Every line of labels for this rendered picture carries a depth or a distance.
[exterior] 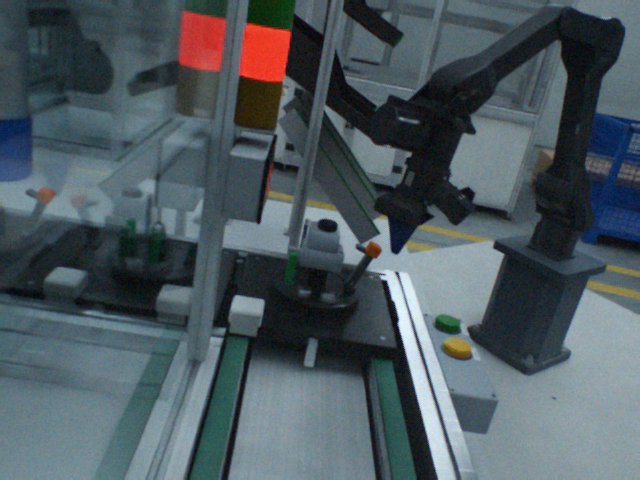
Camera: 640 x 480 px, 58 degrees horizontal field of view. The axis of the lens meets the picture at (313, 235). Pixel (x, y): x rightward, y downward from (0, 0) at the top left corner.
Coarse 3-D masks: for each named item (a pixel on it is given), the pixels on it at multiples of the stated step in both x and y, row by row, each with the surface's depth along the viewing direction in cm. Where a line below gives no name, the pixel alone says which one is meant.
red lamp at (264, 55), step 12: (252, 24) 58; (252, 36) 57; (264, 36) 56; (276, 36) 57; (288, 36) 58; (252, 48) 57; (264, 48) 57; (276, 48) 57; (288, 48) 59; (252, 60) 57; (264, 60) 57; (276, 60) 58; (240, 72) 59; (252, 72) 58; (264, 72) 58; (276, 72) 58
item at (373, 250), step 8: (360, 248) 87; (368, 248) 87; (376, 248) 87; (368, 256) 88; (376, 256) 87; (360, 264) 88; (368, 264) 88; (352, 272) 90; (360, 272) 89; (352, 280) 89
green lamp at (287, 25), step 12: (252, 0) 56; (264, 0) 55; (276, 0) 55; (288, 0) 56; (252, 12) 56; (264, 12) 56; (276, 12) 56; (288, 12) 57; (264, 24) 56; (276, 24) 56; (288, 24) 57
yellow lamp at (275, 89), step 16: (240, 80) 59; (256, 80) 58; (240, 96) 59; (256, 96) 59; (272, 96) 59; (240, 112) 60; (256, 112) 59; (272, 112) 60; (256, 128) 60; (272, 128) 61
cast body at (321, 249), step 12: (312, 228) 86; (324, 228) 85; (336, 228) 86; (312, 240) 85; (324, 240) 85; (336, 240) 85; (288, 252) 88; (300, 252) 88; (312, 252) 86; (324, 252) 86; (336, 252) 86; (300, 264) 87; (312, 264) 87; (324, 264) 87; (336, 264) 87
